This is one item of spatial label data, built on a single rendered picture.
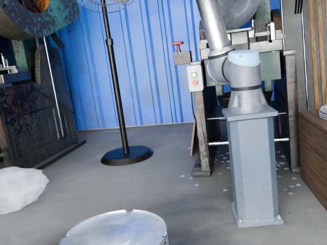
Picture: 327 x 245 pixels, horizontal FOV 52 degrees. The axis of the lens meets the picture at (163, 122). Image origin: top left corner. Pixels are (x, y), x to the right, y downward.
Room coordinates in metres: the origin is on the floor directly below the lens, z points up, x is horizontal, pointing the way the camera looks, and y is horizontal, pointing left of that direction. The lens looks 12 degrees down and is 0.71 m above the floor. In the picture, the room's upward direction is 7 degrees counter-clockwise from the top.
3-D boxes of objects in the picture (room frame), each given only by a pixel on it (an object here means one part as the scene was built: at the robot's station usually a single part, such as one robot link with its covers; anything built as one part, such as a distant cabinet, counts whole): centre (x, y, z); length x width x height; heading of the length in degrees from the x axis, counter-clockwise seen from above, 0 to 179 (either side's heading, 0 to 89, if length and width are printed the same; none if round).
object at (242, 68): (1.31, -0.33, 0.62); 0.13 x 0.12 x 0.14; 20
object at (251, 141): (1.30, -0.34, 0.23); 0.19 x 0.19 x 0.45; 85
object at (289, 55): (2.11, -0.81, 0.45); 0.92 x 0.12 x 0.90; 166
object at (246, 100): (1.30, -0.34, 0.50); 0.15 x 0.15 x 0.10
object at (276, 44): (2.04, -0.51, 0.68); 0.45 x 0.30 x 0.06; 76
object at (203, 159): (2.25, -0.29, 0.45); 0.92 x 0.12 x 0.90; 166
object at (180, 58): (1.90, -0.15, 0.62); 0.10 x 0.06 x 0.20; 76
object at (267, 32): (2.00, -0.68, 0.76); 0.17 x 0.06 x 0.10; 76
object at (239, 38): (1.87, -0.47, 0.72); 0.25 x 0.14 x 0.14; 166
